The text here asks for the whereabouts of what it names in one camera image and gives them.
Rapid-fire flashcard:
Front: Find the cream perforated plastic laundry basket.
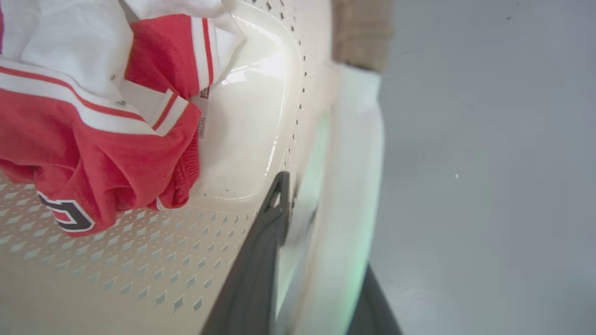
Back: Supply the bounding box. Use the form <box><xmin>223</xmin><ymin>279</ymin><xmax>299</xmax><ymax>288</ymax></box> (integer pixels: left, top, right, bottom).
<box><xmin>0</xmin><ymin>0</ymin><xmax>385</xmax><ymax>335</ymax></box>

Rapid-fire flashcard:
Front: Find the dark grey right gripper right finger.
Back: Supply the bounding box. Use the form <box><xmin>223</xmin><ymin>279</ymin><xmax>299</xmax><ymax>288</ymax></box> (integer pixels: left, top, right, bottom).
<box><xmin>345</xmin><ymin>264</ymin><xmax>404</xmax><ymax>335</ymax></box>

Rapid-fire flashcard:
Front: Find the red jersey with white stripes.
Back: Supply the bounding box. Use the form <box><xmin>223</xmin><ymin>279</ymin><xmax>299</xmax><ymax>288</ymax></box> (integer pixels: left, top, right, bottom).
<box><xmin>0</xmin><ymin>13</ymin><xmax>216</xmax><ymax>238</ymax></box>

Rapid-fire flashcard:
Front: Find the white cloth garment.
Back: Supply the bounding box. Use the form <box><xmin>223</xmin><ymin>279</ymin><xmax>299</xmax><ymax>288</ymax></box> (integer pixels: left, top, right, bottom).
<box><xmin>0</xmin><ymin>0</ymin><xmax>245</xmax><ymax>101</ymax></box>

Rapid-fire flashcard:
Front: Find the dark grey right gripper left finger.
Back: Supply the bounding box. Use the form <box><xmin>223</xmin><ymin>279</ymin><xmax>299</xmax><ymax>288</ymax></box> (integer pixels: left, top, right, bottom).
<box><xmin>200</xmin><ymin>171</ymin><xmax>291</xmax><ymax>335</ymax></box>

